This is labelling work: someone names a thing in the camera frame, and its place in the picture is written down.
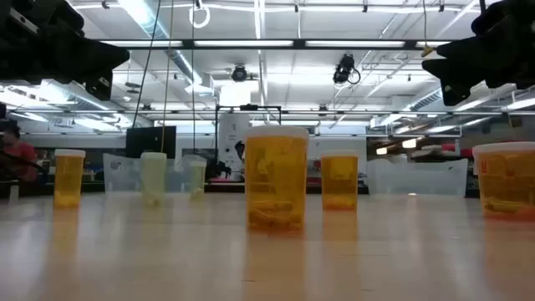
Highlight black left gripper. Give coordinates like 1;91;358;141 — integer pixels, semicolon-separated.
0;0;130;101

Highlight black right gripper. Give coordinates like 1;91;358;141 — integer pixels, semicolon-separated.
421;0;535;106

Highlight slim amber pill bottle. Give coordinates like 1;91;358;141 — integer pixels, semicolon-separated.
53;149;87;209

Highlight pale yellow pill bottle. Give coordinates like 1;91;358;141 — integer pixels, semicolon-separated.
140;151;168;207

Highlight wide amber bottle red print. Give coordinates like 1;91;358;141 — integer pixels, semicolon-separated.
472;141;535;222

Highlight small pale pill bottle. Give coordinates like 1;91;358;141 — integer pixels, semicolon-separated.
188;160;207;201

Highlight small amber pill bottle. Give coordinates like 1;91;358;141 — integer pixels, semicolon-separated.
320;150;359;212

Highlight large amber pill bottle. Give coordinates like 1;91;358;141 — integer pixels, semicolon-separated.
244;125;310;233

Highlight red storage bin rack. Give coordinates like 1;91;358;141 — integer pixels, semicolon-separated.
441;143;476;159

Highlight clear plastic bin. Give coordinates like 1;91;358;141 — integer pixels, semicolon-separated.
366;157;470;197
102;152;208;195

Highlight black overhead beam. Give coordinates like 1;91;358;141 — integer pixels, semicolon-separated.
98;38;455;51

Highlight black monitor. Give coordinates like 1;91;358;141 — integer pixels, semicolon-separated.
125;125;177;159

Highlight person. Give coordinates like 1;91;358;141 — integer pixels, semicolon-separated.
0;120;39;183

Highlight white machine cabinet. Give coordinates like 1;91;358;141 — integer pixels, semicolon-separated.
217;112;252;171

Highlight red white equipment cart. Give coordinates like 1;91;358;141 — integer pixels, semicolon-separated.
308;158;322;185

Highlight yellow hanging cord with plug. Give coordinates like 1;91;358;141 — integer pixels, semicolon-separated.
420;0;436;59

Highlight thin black hanging cable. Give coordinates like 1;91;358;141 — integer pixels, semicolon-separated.
191;0;196;152

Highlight white hanging cable ring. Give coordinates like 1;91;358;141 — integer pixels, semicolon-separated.
188;0;211;29

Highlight black hanging camera with cable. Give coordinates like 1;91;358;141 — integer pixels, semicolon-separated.
332;53;362;86

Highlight round black ceiling camera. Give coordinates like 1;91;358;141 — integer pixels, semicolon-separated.
231;64;249;83

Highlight black stand frame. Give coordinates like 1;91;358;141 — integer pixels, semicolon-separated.
215;103;282;185

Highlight black aluminium table frame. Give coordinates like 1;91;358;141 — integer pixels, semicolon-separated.
0;180;535;198

